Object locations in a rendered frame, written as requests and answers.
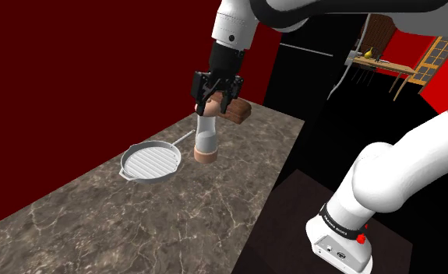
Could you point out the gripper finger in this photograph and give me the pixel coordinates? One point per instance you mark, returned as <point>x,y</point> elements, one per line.
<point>233,91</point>
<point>200,89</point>

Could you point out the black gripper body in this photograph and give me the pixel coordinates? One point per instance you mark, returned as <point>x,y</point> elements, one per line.
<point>225,60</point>

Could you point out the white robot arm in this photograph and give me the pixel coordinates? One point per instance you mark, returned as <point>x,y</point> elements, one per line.
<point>375,178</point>

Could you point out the brown bread loaf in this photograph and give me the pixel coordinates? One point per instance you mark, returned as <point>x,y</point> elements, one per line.
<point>240,111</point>

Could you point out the clear wooden-capped pepper mill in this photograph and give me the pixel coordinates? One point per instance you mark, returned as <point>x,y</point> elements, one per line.
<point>206,134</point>

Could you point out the grey ridged grill pan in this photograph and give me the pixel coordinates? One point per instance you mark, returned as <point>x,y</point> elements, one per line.
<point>150,162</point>

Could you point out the dark robot stand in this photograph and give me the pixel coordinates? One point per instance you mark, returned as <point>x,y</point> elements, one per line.
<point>284,220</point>

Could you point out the brown wooden door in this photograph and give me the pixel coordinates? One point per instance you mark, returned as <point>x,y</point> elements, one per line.
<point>379,36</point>

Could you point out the wooden table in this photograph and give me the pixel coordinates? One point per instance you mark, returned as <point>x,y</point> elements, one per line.
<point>390,66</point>

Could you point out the wooden lattice frame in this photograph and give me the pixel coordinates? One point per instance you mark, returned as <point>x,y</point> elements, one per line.
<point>432,60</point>

